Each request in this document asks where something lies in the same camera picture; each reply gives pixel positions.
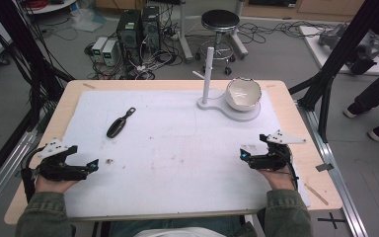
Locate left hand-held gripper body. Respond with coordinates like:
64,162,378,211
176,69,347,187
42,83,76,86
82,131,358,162
37,137,91,182

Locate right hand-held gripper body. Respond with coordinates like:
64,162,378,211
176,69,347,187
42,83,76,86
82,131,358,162
249,129,307,172

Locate person's left hand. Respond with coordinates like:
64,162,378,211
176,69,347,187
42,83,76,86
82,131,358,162
34,173,80,196

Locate person's right hand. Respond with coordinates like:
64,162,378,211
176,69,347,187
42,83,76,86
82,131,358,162
258,165,296,192

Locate black scoop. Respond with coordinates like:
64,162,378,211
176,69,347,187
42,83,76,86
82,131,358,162
106,107,137,139

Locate grey tape piece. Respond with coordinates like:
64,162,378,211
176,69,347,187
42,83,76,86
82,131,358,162
315,162,335,173

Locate wooden stick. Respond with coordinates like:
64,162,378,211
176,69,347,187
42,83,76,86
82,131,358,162
303,183,330,206

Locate white eggshell-shaped bowl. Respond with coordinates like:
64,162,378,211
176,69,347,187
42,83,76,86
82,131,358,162
225,76,263,113

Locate white table mat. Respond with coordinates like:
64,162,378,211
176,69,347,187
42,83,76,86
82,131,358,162
59,89,312,219

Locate person's legs in jeans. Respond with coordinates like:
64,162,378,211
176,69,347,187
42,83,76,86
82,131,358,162
93,215,260,237

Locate white power supply box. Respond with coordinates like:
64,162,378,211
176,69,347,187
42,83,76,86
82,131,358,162
91,36,109,57
102,39,119,67

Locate white platform board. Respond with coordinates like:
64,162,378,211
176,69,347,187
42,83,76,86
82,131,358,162
298,25,379,77

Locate black round stool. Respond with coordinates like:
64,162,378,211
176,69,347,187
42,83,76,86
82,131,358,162
195,9,241,76

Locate black computer tower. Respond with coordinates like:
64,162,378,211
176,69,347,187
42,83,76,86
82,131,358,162
140,5,162,55
115,9,143,67

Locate grey robot on platform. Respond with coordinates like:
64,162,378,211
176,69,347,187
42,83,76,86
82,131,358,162
317,23,379,76

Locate clear plastic bag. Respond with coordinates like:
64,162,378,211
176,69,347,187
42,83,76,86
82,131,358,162
69,8,108,34

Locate round white table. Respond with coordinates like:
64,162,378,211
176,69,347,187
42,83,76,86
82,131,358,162
24,0,79,16

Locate white stand with post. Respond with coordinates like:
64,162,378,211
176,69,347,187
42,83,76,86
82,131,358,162
196,46,262,123

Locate aluminium rail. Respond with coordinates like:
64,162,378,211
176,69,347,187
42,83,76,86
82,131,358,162
0,129,43,221
294,98,371,237

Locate black metal frame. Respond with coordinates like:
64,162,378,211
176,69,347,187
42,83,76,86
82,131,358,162
0,0,75,196
288,0,379,144

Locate tangle of black floor cables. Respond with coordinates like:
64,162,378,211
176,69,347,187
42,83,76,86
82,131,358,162
238,20,379,53

